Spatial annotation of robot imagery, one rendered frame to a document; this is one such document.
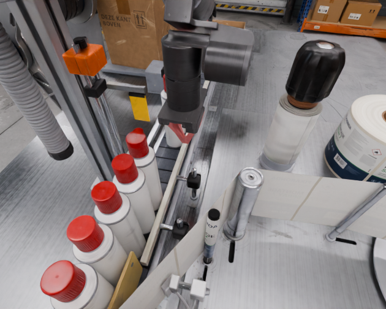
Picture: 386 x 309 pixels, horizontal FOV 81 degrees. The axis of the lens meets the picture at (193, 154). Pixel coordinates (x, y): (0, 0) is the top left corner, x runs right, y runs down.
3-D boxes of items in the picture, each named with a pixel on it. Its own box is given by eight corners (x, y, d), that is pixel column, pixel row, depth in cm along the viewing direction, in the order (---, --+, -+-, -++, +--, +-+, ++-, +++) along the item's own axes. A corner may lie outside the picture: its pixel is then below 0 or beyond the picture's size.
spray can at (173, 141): (182, 149, 63) (178, 83, 47) (164, 147, 63) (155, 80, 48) (186, 137, 66) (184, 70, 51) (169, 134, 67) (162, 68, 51)
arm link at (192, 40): (169, 21, 33) (153, 37, 29) (215, 27, 32) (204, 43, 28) (172, 67, 38) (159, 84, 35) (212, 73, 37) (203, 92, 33)
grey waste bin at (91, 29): (98, 70, 270) (79, 11, 224) (68, 65, 279) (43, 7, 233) (117, 54, 297) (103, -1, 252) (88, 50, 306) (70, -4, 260)
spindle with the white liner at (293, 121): (295, 177, 56) (361, 59, 34) (258, 170, 58) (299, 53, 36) (292, 151, 62) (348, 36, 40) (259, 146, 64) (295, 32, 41)
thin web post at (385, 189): (336, 243, 45) (399, 192, 31) (325, 241, 46) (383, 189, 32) (334, 234, 47) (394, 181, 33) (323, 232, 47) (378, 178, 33)
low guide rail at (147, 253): (147, 267, 41) (146, 263, 40) (141, 265, 41) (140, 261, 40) (224, 37, 111) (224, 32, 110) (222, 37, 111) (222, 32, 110)
